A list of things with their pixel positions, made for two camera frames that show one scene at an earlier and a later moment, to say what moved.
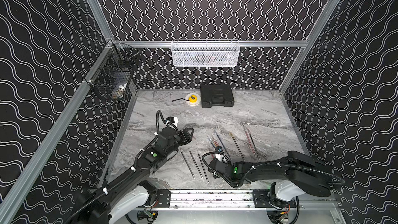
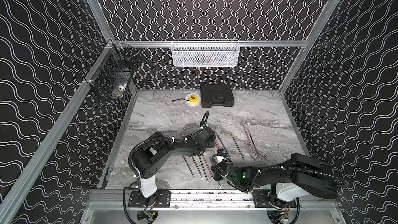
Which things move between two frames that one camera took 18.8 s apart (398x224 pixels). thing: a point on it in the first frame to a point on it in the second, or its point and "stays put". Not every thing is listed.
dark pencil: x=254 y=145 stays put
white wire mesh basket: x=205 y=53 stays put
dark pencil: x=207 y=179 stays put
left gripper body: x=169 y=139 to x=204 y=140
